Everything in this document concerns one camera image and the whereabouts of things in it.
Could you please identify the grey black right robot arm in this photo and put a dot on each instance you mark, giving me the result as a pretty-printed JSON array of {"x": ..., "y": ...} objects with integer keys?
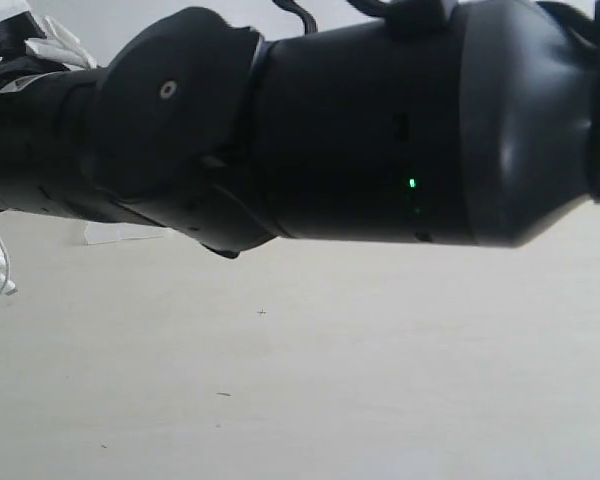
[{"x": 436, "y": 122}]

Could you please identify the clear plastic storage box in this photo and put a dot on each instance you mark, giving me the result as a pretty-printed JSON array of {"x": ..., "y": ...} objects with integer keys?
[{"x": 100, "y": 233}]

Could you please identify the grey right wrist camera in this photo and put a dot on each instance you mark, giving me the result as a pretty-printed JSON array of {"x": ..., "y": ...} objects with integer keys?
[{"x": 35, "y": 46}]

